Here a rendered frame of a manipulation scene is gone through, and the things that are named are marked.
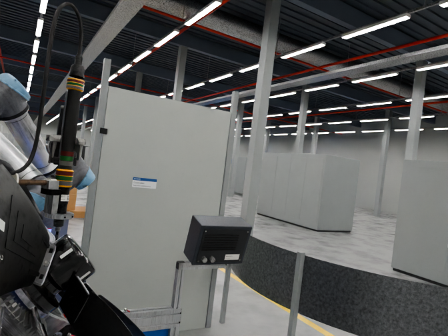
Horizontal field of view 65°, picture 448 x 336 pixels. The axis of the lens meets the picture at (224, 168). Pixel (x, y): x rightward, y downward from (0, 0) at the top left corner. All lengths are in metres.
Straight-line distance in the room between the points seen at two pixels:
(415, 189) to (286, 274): 4.76
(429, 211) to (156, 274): 5.07
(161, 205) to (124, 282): 0.68
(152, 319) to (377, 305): 1.42
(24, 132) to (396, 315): 2.18
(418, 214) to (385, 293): 4.69
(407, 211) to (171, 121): 5.16
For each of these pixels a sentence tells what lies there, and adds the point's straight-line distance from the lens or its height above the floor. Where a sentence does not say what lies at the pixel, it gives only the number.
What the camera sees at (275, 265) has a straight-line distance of 2.71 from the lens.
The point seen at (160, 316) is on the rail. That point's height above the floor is 0.84.
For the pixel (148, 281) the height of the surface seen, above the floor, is 0.47.
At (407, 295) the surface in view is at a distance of 2.45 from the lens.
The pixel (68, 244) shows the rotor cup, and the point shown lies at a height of 1.25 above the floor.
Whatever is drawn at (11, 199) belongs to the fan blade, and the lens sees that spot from 0.71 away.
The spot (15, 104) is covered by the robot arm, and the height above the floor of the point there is 1.61.
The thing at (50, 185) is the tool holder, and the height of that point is 1.38.
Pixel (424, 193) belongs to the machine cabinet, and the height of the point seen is 1.47.
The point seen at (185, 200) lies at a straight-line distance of 3.08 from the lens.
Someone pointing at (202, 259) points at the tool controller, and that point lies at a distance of 1.55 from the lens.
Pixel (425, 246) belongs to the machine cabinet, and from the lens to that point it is 7.01.
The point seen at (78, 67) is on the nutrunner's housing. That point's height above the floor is 1.69.
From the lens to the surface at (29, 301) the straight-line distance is 0.91.
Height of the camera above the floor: 1.47
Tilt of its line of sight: level
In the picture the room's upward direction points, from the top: 7 degrees clockwise
